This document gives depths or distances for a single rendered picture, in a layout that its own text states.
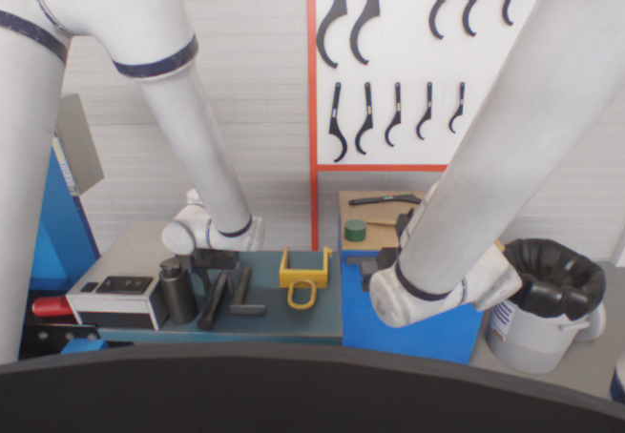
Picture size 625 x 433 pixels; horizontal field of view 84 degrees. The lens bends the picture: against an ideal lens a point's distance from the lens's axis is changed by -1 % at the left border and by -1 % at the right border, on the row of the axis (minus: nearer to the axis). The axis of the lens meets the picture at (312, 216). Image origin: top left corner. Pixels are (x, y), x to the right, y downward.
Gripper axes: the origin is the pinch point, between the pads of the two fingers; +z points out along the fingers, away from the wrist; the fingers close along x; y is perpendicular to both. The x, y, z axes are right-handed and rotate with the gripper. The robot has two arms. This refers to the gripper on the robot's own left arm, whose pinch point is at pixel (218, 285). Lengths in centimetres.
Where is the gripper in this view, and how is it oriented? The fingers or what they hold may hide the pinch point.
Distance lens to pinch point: 119.7
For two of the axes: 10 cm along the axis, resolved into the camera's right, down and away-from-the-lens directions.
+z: 0.1, 8.8, 4.8
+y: 0.4, -4.8, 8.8
